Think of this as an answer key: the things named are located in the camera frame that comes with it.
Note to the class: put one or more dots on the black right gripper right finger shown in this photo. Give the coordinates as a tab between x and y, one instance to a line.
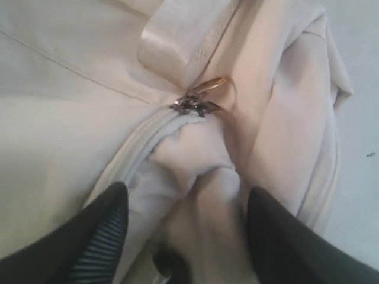
284	250

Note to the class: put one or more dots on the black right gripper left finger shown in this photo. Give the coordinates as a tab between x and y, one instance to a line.
86	249

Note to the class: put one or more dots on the beige duffel bag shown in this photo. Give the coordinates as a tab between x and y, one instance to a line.
188	103

